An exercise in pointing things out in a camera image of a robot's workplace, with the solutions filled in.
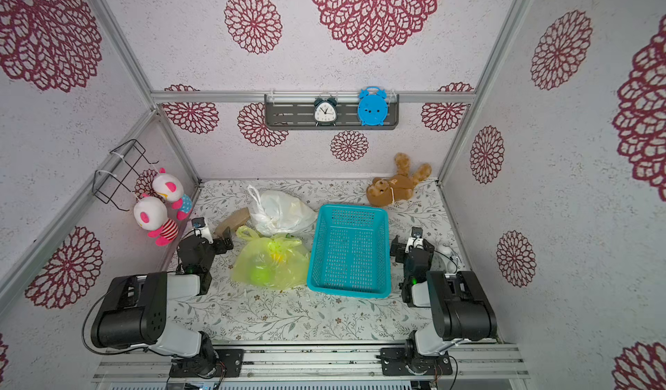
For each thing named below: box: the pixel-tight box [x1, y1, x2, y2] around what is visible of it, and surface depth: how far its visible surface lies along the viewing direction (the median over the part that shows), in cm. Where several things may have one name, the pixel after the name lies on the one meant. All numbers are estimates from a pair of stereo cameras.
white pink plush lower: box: [133, 195, 180, 247], surface depth 87 cm
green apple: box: [249, 267, 272, 286], surface depth 87 cm
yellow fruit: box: [270, 252, 286, 264], surface depth 87 cm
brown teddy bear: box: [365, 152, 432, 207], surface depth 111 cm
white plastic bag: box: [246, 184, 318, 236], surface depth 99 cm
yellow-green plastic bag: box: [230, 225, 310, 291], surface depth 87 cm
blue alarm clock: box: [357, 85, 390, 127], surface depth 92 cm
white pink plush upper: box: [152, 167, 193, 221], surface depth 95 cm
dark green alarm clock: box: [313, 97, 339, 128], surface depth 92 cm
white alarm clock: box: [435, 242, 463, 273], surface depth 84 cm
